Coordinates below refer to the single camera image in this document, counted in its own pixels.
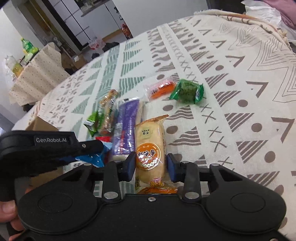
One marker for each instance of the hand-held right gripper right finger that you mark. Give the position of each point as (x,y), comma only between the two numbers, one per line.
(172,168)

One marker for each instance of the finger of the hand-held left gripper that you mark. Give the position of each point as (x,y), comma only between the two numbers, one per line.
(91,147)

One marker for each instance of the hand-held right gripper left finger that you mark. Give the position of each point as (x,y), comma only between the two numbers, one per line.
(130,168)

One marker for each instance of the blue snack packet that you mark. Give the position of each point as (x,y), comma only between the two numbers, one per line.
(94,158)

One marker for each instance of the orange bread packet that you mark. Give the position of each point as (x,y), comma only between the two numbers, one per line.
(150,148)

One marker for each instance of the clear packet with yellowish snack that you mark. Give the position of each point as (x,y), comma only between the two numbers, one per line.
(108,111)

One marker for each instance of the person's left hand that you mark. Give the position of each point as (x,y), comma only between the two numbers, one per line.
(7,212)

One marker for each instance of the red snack packet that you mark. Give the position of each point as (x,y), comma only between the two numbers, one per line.
(103,138)

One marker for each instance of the small bright green packet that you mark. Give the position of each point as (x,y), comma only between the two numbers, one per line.
(92,124)

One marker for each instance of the purple snack packet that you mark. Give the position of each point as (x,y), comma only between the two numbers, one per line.
(124,129)

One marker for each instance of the table with dotted tablecloth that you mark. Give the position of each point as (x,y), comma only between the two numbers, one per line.
(39,74)

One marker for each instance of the dark green snack packet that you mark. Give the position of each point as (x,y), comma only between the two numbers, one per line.
(187,91)

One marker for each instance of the pink orange snack packet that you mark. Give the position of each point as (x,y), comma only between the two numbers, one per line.
(161,88)

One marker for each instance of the patterned blanket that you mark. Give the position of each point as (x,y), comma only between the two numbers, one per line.
(231,104)

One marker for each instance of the small open cardboard box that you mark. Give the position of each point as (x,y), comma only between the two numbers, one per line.
(74,61)

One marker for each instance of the black shoe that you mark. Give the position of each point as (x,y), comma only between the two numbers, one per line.
(96,56)

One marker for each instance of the shrink-wrapped bottle pack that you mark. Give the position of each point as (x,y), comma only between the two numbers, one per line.
(96,44)

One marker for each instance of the green drink bottle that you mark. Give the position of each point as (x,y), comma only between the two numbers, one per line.
(28,46)

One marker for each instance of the white cabinet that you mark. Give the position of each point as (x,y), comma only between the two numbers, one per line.
(71,20)

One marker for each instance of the white plastic bag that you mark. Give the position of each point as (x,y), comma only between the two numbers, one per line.
(259,11)

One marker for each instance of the pink cloth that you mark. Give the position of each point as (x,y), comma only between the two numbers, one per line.
(282,11)

